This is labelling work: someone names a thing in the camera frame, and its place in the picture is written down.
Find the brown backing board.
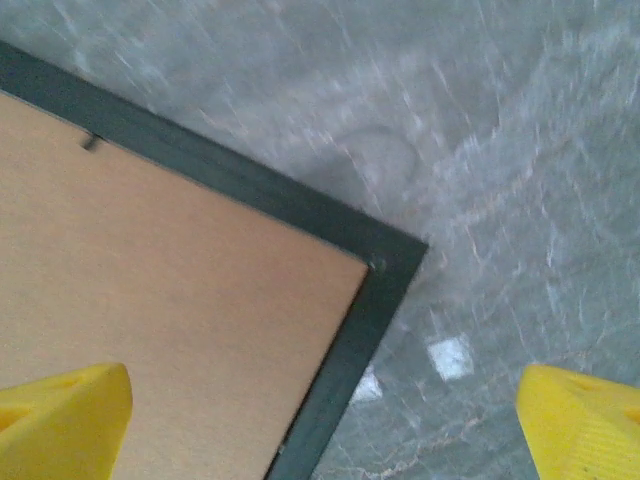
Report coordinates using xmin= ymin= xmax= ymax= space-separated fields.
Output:
xmin=0 ymin=91 xmax=371 ymax=480

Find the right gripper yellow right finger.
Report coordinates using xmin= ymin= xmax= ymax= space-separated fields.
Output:
xmin=516 ymin=363 xmax=640 ymax=480

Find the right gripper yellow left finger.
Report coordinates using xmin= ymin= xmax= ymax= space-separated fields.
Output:
xmin=0 ymin=362 xmax=135 ymax=480

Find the black picture frame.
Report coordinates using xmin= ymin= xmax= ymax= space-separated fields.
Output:
xmin=0 ymin=39 xmax=430 ymax=480

